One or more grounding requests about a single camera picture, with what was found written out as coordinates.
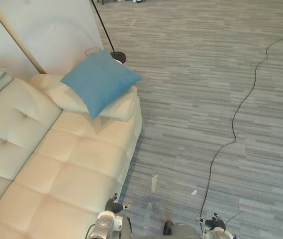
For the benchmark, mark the blue cushion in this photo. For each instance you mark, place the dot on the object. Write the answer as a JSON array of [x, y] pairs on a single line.
[[99, 79]]

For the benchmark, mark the cream leather sofa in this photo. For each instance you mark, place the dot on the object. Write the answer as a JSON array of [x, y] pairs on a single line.
[[69, 161]]

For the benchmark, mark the cream cushion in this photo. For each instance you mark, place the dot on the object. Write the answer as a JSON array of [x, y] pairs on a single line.
[[64, 99]]

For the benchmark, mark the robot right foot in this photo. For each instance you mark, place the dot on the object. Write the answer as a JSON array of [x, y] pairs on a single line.
[[168, 227]]

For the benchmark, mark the small white paper scrap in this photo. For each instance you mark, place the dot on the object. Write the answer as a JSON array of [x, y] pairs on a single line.
[[194, 192]]

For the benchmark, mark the long white paper scrap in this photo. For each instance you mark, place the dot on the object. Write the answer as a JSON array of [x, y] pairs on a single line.
[[154, 183]]

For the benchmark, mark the wooden strip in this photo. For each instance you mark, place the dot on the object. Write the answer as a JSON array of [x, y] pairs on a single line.
[[18, 37]]

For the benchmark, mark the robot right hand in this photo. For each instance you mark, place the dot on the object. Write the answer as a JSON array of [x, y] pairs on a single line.
[[216, 221]]

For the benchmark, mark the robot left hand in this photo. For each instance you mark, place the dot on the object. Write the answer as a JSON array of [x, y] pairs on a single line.
[[112, 205]]

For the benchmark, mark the black floor lamp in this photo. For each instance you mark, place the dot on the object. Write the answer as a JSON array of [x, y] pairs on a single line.
[[118, 56]]

